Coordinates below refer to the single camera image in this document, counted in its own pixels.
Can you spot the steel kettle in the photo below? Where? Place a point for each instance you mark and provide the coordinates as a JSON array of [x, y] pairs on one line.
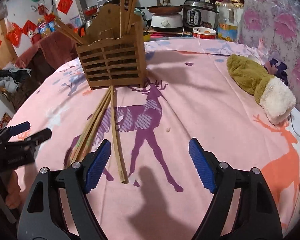
[[91, 22]]

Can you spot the single wooden chopstick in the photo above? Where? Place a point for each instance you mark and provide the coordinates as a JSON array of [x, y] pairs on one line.
[[135, 2], [130, 12], [67, 34], [68, 28], [122, 10]]

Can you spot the wooden cabinet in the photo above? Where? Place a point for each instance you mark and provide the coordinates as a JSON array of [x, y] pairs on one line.
[[5, 52]]

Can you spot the red metal bowl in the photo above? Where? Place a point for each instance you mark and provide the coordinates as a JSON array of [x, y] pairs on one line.
[[90, 10]]

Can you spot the floral plastic wall sheet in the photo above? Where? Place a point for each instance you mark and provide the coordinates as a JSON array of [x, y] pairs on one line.
[[277, 17]]

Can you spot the pile of wooden chopsticks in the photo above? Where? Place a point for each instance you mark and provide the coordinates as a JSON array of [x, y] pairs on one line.
[[96, 120]]

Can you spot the wooden slatted chopstick holder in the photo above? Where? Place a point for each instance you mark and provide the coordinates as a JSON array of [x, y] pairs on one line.
[[110, 62]]

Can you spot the pink deer printed tablecloth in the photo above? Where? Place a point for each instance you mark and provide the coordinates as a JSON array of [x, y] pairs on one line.
[[190, 105]]

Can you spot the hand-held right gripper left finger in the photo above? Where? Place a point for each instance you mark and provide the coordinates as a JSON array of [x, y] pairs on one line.
[[98, 165]]

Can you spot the silver black pressure cooker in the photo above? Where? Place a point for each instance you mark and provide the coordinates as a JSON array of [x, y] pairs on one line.
[[197, 15]]

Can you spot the green white plush slipper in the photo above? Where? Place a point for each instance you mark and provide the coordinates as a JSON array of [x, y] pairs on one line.
[[250, 77]]

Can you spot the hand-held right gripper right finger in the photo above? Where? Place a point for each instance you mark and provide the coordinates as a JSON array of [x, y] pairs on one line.
[[202, 165]]

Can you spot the red printed box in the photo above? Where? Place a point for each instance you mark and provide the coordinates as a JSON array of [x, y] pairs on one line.
[[5, 121]]

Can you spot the red plastic bag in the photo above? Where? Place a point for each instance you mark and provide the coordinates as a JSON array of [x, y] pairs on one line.
[[14, 33]]

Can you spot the red cloth covered table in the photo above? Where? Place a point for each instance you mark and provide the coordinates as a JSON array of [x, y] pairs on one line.
[[50, 50]]

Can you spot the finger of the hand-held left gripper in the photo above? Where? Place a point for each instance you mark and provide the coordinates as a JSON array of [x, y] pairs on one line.
[[42, 134], [20, 127]]

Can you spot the pile of grey black clothes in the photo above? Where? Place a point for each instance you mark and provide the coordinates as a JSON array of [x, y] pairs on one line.
[[12, 77]]

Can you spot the purple cloth scrunchie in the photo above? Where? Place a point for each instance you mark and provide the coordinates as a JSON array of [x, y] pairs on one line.
[[278, 68]]

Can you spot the copper frying pan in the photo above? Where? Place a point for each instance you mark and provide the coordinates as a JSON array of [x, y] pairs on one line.
[[165, 9]]

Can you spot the blue white can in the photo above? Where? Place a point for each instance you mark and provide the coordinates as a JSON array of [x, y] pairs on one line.
[[52, 26]]

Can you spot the person's left hand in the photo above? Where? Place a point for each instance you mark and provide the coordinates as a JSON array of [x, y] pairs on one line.
[[13, 192]]

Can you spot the yellow cooking oil bottle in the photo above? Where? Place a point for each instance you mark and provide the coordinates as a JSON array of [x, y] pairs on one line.
[[44, 28]]

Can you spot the red white bowl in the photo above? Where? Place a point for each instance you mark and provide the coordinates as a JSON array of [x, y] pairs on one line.
[[203, 33]]

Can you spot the white electric cooker base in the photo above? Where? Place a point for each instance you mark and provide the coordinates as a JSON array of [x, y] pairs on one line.
[[166, 23]]

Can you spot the clear plastic oil bottle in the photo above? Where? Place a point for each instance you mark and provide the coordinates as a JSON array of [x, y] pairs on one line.
[[227, 22]]

